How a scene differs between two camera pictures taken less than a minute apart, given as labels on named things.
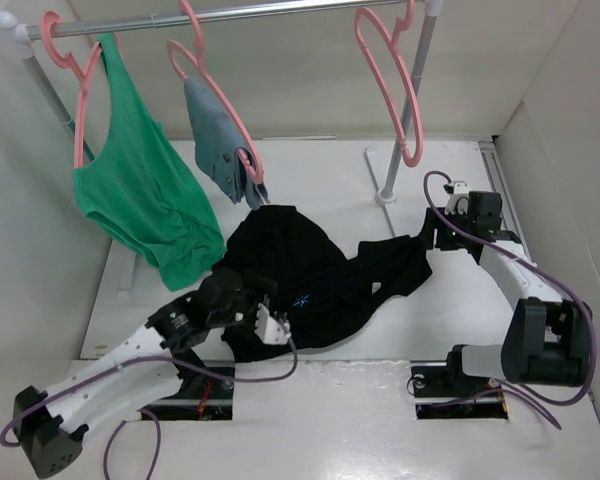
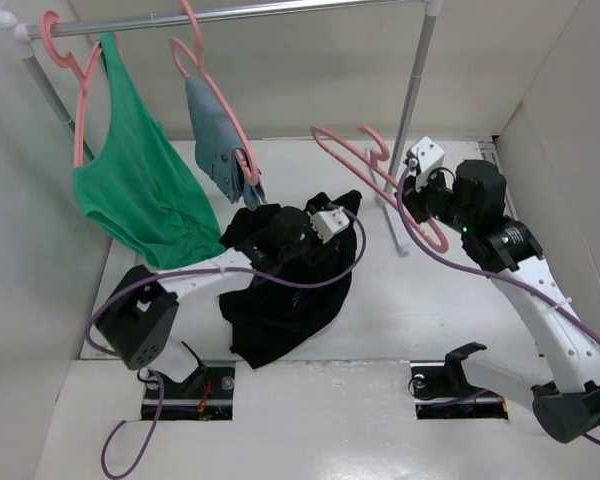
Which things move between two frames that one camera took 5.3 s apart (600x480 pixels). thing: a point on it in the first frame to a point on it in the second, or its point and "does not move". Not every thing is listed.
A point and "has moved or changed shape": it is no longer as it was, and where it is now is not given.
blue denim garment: x=217 y=142 does not move
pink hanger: x=399 y=25 to x=376 y=153
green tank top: x=144 y=191 does not move
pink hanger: x=83 y=76 does not move
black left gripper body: x=242 y=314 to x=308 y=248
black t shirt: x=314 y=288 has moved or changed shape
